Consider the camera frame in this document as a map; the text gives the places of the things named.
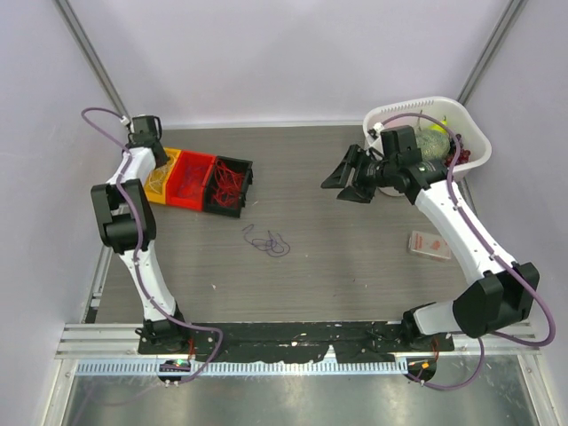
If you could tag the red plastic bin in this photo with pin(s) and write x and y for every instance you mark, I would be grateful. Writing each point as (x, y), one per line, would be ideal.
(187, 182)

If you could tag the black plastic bin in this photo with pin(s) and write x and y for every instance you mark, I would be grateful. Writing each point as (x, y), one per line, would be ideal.
(227, 187)

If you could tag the white slotted cable duct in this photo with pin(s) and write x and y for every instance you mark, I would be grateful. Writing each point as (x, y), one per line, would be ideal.
(167, 367)

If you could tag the yellow plastic bin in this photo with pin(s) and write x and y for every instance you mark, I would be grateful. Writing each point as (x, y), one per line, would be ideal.
(156, 183)

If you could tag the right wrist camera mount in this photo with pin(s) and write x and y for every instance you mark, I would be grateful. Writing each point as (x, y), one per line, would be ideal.
(374, 139)

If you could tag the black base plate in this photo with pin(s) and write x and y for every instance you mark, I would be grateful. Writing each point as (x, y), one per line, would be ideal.
(289, 342)

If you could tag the white fruit basket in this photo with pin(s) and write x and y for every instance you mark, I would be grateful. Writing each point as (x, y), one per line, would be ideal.
(441, 125)

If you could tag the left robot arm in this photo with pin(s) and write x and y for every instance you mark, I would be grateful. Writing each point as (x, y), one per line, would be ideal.
(127, 225)

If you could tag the green pear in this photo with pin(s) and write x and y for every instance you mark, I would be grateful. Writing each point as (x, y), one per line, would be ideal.
(438, 128)

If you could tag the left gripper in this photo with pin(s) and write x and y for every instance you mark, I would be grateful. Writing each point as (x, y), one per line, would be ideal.
(165, 159)

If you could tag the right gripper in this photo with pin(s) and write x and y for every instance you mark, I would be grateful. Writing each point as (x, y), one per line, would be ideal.
(338, 179)

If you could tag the green melon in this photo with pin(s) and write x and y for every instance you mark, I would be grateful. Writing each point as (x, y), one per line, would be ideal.
(433, 145)

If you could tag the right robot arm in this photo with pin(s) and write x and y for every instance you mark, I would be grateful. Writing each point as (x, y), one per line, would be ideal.
(500, 290)

